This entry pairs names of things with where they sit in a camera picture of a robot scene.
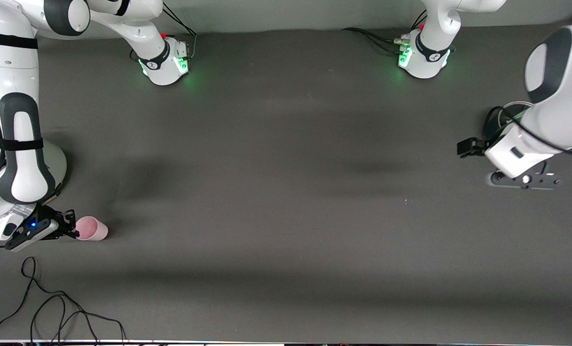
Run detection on glass lid with blue knob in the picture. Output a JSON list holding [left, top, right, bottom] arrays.
[[503, 101, 533, 121]]

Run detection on black base cables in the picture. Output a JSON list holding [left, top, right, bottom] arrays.
[[130, 5, 198, 62], [341, 10, 428, 56]]

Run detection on pink plastic cup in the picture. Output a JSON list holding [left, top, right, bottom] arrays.
[[76, 216, 109, 241]]

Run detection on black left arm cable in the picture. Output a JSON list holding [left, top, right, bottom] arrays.
[[488, 106, 572, 159]]

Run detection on black left base cables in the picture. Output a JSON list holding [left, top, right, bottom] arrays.
[[341, 10, 428, 56]]

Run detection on dark blue saucepan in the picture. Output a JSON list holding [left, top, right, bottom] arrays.
[[483, 101, 532, 141]]

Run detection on dark grey table mat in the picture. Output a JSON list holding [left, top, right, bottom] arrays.
[[0, 19, 572, 344]]

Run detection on stainless steel pot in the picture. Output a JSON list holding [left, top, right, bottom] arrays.
[[0, 132, 68, 202]]

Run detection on thin black loose cable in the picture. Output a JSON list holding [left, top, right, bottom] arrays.
[[0, 256, 127, 344]]

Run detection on black right base cables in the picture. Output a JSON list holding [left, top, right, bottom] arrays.
[[130, 5, 198, 62]]

